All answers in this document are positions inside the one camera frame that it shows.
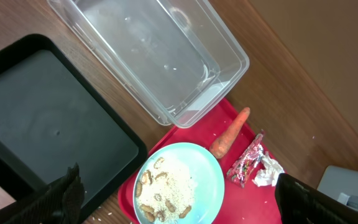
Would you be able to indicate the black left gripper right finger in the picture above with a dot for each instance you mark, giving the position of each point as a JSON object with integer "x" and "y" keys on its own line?
{"x": 298, "y": 203}

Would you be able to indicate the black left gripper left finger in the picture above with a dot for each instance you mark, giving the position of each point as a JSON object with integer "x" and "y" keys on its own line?
{"x": 58, "y": 202}

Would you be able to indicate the grey dishwasher rack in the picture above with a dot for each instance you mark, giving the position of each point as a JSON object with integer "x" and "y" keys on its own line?
{"x": 341, "y": 185}

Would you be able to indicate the crumpled white tissue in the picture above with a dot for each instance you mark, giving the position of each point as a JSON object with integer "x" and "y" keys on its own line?
{"x": 270, "y": 173}

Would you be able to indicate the red serving tray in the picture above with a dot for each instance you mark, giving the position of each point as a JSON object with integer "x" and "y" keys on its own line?
{"x": 251, "y": 204}

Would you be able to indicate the red snack wrapper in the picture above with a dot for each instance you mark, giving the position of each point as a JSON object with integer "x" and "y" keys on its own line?
{"x": 242, "y": 168}

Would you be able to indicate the black tray bin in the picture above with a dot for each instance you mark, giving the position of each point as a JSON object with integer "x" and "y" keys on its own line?
{"x": 51, "y": 119}

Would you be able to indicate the orange carrot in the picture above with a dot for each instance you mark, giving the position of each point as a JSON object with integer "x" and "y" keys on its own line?
{"x": 223, "y": 143}

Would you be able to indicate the light blue plate with rice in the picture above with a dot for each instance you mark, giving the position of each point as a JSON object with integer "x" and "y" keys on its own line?
{"x": 179, "y": 183}

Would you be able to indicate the clear plastic bin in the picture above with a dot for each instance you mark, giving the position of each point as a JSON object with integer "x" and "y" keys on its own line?
{"x": 177, "y": 58}

